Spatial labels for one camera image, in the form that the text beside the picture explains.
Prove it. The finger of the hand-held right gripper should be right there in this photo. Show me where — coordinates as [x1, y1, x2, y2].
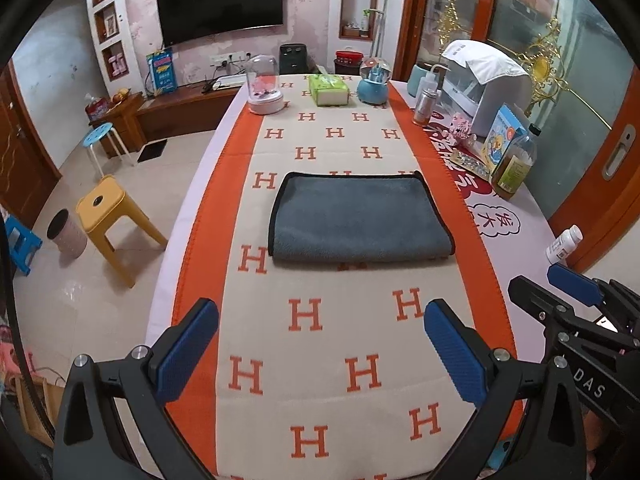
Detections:
[508, 276, 608, 341]
[547, 264, 623, 307]

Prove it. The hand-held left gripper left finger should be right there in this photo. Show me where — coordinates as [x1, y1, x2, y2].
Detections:
[52, 298, 221, 480]

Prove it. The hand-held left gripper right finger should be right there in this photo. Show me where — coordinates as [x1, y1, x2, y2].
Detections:
[423, 298, 590, 480]

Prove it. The grey towel with black trim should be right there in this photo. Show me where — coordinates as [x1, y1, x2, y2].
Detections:
[268, 170, 455, 264]

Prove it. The white pill bottle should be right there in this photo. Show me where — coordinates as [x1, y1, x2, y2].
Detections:
[545, 225, 584, 266]

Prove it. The white tablecloth with red print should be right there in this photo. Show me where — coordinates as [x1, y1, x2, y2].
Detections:
[142, 76, 558, 361]

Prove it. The orange and beige printed blanket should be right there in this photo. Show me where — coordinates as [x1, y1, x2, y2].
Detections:
[164, 74, 525, 479]

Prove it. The amber liquid bottle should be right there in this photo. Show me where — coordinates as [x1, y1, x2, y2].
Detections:
[490, 123, 542, 199]

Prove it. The yellow plastic stool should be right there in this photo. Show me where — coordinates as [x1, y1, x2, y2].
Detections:
[75, 175, 169, 289]

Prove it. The foil blister pack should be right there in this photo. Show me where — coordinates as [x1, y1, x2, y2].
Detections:
[457, 152, 492, 177]

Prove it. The colourful cartoon box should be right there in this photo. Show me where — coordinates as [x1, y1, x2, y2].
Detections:
[480, 103, 530, 179]

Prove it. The pink waste bin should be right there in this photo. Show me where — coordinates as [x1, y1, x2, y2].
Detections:
[46, 208, 88, 260]

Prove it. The pink flower ornament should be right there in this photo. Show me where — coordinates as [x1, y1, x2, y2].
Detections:
[448, 112, 476, 145]

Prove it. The small blue step stool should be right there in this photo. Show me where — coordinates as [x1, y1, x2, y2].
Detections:
[4, 216, 43, 277]

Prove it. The black floor mat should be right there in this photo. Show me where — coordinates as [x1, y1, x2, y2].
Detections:
[136, 139, 168, 165]

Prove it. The white countertop appliance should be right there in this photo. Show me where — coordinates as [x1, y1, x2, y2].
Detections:
[440, 39, 533, 139]

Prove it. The metal spray bottle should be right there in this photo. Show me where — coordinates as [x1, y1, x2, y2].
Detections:
[412, 87, 437, 127]

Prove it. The blue round stool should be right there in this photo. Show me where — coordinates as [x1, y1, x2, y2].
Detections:
[82, 122, 137, 167]

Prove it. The wooden television cabinet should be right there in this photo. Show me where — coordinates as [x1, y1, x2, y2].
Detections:
[89, 74, 247, 156]

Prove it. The pale teal pot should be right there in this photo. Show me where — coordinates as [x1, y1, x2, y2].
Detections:
[406, 62, 441, 98]

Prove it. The red snack bag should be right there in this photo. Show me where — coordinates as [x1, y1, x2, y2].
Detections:
[85, 94, 111, 121]

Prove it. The blue snow globe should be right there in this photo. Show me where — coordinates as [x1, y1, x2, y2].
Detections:
[356, 57, 393, 105]

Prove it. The glass dome lamp white base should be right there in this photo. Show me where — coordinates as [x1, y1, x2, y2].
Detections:
[245, 54, 284, 115]

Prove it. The blue printed box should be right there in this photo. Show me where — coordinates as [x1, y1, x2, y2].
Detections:
[146, 47, 179, 97]

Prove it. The green tissue box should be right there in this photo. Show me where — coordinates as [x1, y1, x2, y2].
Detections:
[307, 74, 350, 107]

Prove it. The red pot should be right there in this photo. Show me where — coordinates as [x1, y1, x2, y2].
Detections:
[334, 50, 363, 76]

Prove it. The black speaker box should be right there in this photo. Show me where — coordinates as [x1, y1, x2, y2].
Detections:
[278, 43, 308, 75]

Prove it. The black television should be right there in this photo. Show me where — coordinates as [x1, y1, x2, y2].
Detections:
[155, 0, 284, 46]

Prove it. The silver door handle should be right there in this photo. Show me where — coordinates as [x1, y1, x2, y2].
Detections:
[601, 124, 636, 181]

